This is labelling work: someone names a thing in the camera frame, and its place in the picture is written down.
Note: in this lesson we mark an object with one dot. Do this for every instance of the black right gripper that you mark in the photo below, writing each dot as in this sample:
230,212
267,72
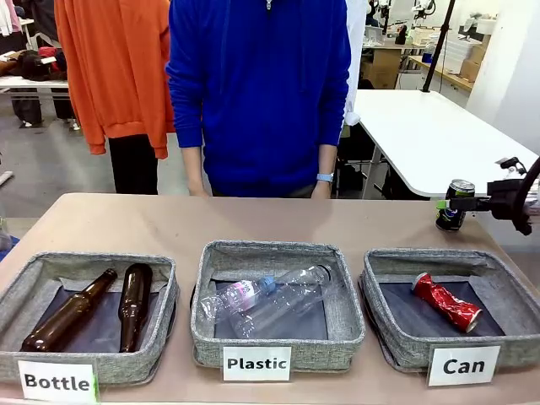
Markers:
506,204

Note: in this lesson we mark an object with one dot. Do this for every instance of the dark green drink can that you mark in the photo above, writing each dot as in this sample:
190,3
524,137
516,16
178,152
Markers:
462,187

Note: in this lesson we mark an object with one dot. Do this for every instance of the crushed red can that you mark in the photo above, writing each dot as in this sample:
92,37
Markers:
447,301

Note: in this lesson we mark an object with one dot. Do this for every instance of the large clear plastic bottle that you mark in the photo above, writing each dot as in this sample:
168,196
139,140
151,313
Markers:
295,295

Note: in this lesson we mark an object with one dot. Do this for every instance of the small blue-capped water bottle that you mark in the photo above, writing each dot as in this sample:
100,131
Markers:
244,295

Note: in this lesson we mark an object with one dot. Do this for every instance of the brown glass bottle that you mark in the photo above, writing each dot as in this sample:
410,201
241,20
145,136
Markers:
135,299
63,320

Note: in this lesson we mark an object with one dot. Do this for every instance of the person's left forearm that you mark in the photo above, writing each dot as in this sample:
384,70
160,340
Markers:
327,160

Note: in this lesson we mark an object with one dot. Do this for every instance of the person's right forearm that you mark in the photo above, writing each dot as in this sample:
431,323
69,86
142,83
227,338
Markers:
193,164

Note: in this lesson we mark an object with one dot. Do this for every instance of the grey fabric basket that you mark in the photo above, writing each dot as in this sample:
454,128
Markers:
274,253
379,304
162,295

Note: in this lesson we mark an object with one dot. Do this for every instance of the white Can label card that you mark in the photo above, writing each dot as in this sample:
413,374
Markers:
464,365

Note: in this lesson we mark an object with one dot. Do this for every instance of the person's left hand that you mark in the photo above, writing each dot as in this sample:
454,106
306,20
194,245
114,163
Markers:
321,190

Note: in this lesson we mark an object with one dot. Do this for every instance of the person's right hand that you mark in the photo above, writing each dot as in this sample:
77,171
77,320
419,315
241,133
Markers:
197,189

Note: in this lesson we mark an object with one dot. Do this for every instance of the white table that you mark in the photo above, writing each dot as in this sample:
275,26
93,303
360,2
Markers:
422,135

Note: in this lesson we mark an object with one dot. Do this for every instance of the wooden desk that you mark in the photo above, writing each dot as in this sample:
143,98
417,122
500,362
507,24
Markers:
443,71

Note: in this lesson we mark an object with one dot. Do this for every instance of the cardboard boxes stack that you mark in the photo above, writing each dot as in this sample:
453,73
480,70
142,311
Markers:
474,61

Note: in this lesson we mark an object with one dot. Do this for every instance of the light blue wristwatch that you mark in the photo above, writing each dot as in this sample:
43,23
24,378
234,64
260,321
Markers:
325,177

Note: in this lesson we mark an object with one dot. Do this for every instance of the black tripod pole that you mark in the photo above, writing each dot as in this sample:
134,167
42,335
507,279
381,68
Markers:
439,42

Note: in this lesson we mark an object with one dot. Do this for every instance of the person in white shirt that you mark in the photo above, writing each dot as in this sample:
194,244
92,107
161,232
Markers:
356,63

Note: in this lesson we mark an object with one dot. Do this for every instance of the person in blue hoodie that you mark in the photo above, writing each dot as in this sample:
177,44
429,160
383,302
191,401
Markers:
261,105

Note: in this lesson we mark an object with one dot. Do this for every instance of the white Plastic label card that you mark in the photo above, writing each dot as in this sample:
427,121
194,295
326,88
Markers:
256,363

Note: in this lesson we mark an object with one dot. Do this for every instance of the person in orange hoodie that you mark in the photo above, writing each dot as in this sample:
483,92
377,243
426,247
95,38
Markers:
118,63

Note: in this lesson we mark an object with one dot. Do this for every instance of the white Bottle label card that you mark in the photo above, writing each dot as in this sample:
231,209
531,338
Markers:
57,381

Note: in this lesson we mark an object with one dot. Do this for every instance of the pile of dark clothes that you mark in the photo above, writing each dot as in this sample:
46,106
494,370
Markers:
34,65

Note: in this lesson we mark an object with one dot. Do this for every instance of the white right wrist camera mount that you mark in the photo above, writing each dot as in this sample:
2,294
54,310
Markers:
510,164

